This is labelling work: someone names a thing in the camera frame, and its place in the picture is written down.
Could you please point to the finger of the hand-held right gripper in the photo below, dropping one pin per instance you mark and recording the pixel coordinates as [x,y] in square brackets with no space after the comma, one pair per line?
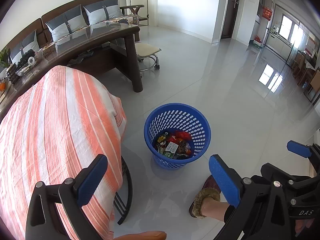
[298,148]
[277,172]

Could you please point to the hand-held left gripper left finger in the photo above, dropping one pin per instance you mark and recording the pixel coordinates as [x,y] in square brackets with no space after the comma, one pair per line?
[92,180]

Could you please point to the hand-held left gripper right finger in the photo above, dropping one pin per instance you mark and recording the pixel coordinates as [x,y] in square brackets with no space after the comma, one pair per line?
[223,177]

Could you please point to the blue plastic wastebasket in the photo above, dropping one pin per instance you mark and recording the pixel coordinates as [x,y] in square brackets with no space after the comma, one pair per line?
[170,165]

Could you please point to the red wrapper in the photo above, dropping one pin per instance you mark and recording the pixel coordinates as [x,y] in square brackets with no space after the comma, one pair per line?
[181,136]

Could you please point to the green white milk carton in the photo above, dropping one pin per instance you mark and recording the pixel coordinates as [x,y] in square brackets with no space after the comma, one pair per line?
[171,148]

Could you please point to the person's right hand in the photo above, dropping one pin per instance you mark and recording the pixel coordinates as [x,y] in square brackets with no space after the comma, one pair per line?
[301,227]

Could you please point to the person's left hand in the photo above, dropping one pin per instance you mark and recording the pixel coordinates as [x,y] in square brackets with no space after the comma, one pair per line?
[140,236]

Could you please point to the furry brown slipper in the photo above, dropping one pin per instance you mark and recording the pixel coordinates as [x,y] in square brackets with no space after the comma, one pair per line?
[207,195]

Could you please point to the person's leg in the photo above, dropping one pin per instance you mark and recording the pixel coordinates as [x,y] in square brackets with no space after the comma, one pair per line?
[215,208]

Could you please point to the wooden dining chair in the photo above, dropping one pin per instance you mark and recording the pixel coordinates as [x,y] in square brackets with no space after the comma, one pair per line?
[312,85]
[298,65]

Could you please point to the orange white striped tablecloth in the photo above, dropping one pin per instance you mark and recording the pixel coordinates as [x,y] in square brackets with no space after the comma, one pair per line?
[50,130]

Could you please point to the kitchen counter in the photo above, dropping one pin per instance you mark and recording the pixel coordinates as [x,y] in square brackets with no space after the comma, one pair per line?
[275,42]

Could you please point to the red green box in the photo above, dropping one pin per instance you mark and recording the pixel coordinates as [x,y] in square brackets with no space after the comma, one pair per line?
[258,42]

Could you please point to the kitchen window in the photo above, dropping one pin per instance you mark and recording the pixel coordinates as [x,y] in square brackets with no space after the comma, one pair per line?
[290,27]

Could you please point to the dark folded cloth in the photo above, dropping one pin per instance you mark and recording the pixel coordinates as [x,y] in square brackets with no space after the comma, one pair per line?
[80,58]

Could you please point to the clear glass tray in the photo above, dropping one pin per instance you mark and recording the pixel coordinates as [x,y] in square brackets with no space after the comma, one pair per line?
[25,69]

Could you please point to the fruit bowl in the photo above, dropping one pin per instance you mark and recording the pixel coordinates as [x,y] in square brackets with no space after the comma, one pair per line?
[2,86]

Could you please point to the black ribbed vase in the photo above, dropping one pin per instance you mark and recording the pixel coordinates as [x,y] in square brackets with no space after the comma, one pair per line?
[12,73]

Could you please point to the clear tape roll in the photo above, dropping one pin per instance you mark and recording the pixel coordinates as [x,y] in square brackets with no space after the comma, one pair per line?
[30,60]

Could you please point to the rolling stool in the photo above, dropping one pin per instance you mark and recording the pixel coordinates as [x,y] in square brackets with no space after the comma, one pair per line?
[146,48]

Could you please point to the black bundle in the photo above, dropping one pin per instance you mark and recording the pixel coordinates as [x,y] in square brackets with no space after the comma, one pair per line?
[25,53]

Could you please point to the dark coffee table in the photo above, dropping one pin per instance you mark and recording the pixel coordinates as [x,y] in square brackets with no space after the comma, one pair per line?
[100,33]

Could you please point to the green potted plant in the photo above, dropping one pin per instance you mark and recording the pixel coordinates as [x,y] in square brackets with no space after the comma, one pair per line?
[4,56]

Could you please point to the grey two-tone pillow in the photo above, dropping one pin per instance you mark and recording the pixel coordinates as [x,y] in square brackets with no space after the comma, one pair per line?
[65,25]
[102,12]
[27,42]

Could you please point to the dark brown door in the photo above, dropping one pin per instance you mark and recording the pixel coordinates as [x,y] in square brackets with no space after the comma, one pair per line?
[231,10]

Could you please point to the floral sofa cover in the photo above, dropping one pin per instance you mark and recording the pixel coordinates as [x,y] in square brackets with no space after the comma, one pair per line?
[125,19]

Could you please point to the brown sofa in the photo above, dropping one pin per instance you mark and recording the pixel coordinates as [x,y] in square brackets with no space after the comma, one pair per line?
[57,11]

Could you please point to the black metal table frame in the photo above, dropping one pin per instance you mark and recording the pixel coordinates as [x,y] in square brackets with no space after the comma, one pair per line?
[128,187]

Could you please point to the red wall hanging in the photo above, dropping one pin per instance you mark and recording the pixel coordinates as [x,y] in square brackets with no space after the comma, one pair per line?
[267,13]

